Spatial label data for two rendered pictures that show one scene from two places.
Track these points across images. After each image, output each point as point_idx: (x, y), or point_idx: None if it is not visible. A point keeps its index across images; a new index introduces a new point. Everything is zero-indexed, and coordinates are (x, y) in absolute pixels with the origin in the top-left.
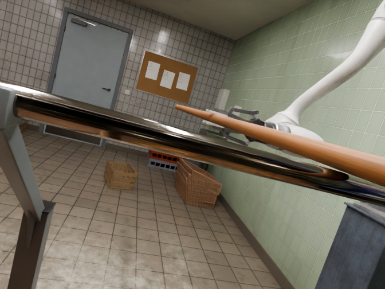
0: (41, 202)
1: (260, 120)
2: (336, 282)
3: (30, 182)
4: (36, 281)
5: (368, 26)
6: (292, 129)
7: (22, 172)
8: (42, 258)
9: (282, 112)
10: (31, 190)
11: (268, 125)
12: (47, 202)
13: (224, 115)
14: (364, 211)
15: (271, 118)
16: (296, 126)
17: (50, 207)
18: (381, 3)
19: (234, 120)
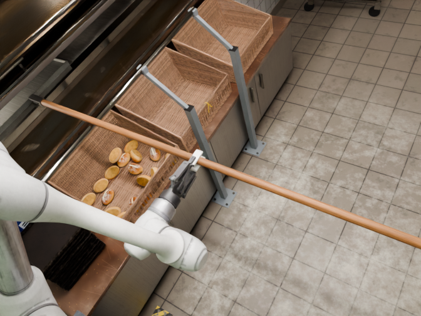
0: (180, 103)
1: (169, 186)
2: None
3: (163, 91)
4: (196, 130)
5: (51, 187)
6: (146, 211)
7: (156, 86)
8: (194, 125)
9: (172, 231)
10: (166, 94)
11: (162, 192)
12: (190, 109)
13: None
14: None
15: (187, 233)
16: (146, 221)
17: (187, 110)
18: (22, 174)
19: (155, 140)
